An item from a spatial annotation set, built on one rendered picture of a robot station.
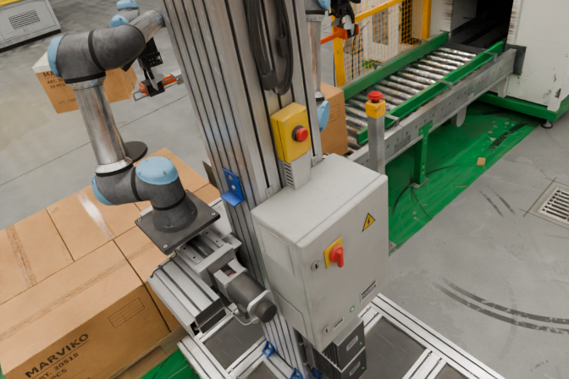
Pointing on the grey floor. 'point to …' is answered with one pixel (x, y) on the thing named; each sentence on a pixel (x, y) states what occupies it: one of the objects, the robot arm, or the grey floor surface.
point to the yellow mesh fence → (391, 12)
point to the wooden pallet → (151, 357)
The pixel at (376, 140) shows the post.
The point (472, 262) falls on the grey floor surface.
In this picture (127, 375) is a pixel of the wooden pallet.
